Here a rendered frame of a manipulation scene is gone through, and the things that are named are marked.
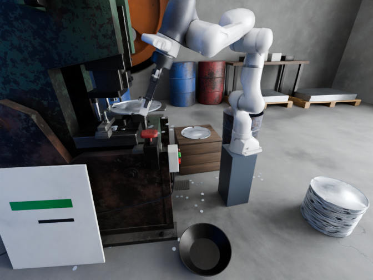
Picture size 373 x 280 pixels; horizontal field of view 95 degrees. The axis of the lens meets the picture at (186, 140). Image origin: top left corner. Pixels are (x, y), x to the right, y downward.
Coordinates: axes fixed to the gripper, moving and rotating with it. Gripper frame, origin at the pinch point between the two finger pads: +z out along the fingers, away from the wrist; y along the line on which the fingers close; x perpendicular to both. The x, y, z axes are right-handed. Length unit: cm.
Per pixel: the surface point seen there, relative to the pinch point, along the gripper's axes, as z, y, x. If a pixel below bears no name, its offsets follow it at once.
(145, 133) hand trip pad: 10.4, -0.6, -3.7
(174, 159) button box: 21.8, 5.7, -21.5
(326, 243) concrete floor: 35, -10, -128
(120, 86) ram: 2.8, 25.4, 15.8
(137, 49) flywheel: -15, 69, 20
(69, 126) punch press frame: 28.0, 14.4, 31.0
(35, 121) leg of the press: 26.2, 6.8, 40.7
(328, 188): 9, 10, -125
